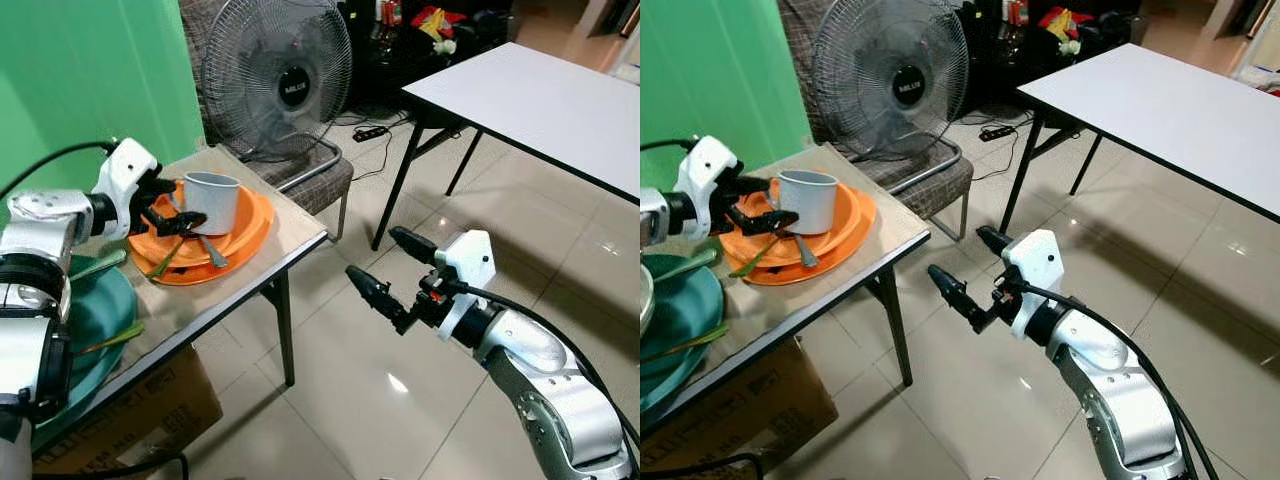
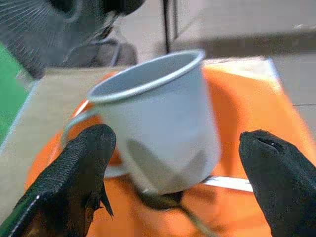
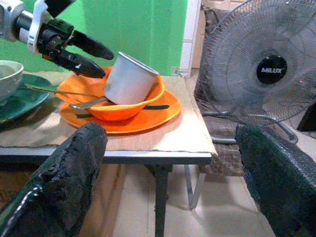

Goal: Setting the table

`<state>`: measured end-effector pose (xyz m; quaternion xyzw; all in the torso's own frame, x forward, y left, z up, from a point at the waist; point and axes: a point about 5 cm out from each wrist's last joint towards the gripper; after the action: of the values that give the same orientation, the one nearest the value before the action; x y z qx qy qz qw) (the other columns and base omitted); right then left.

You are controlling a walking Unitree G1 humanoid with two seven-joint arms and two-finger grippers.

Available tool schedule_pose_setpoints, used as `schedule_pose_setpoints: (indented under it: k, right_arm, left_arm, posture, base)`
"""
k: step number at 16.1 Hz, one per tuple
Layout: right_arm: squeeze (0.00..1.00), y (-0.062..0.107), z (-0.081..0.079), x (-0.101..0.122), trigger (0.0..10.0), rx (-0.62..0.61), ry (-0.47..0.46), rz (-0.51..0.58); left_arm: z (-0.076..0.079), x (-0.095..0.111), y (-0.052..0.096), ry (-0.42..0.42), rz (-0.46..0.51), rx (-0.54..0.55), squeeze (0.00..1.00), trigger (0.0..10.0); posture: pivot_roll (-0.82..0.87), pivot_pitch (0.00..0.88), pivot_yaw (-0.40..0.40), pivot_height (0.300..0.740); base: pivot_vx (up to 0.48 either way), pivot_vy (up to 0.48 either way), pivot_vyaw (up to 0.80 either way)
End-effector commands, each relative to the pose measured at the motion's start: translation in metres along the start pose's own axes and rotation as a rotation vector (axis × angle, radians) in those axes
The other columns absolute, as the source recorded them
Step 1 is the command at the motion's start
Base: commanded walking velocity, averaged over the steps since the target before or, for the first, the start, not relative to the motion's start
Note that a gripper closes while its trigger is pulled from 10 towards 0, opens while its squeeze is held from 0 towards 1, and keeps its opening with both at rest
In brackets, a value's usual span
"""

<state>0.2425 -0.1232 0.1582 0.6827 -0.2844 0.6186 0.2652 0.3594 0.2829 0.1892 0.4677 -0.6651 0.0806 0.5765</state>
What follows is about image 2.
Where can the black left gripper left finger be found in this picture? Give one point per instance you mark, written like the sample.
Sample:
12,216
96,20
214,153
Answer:
61,177

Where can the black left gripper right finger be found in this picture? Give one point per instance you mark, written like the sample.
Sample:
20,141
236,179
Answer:
284,177

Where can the metal spoon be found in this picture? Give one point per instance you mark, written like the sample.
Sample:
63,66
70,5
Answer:
163,201

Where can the white enamel mug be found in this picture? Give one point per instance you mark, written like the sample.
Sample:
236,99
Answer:
160,118

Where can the orange tray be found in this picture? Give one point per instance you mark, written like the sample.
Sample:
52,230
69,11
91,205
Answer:
247,111

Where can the green mat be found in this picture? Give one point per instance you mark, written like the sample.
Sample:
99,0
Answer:
10,98

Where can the grey electric fan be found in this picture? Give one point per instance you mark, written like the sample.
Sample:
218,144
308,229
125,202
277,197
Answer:
49,37

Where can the black upright pole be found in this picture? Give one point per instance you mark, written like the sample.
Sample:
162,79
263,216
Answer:
169,24

